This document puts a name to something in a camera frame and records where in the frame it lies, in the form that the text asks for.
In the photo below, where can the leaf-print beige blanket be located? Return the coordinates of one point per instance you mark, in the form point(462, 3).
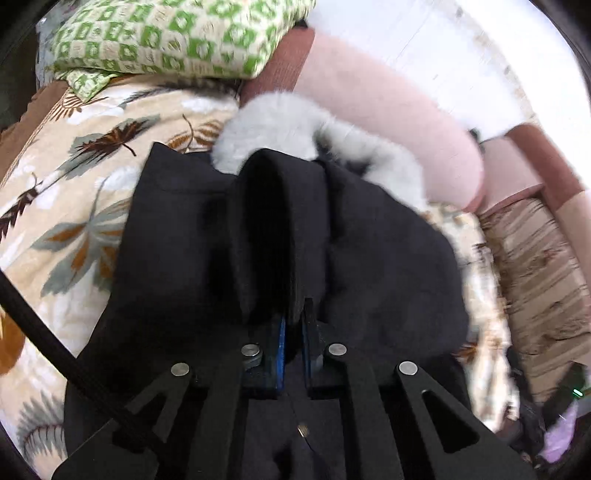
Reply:
point(69, 184)

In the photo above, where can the purple cloth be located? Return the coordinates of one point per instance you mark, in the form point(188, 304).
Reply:
point(561, 438)

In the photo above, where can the black coat with fur hood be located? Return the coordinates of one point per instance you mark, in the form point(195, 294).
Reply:
point(184, 230)

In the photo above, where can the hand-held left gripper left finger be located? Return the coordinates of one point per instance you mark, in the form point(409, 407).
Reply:
point(280, 351)

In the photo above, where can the green patterned pillow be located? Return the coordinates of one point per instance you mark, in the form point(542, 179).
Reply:
point(184, 32)

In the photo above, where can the pink and brown cushion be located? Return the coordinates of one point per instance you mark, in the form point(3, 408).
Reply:
point(521, 166)

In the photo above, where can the beige striped bed sheet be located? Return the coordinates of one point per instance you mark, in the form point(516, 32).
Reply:
point(535, 277)

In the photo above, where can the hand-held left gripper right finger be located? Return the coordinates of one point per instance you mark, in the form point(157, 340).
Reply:
point(306, 347)

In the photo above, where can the brown cloth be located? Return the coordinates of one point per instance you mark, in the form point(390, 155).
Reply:
point(27, 120)

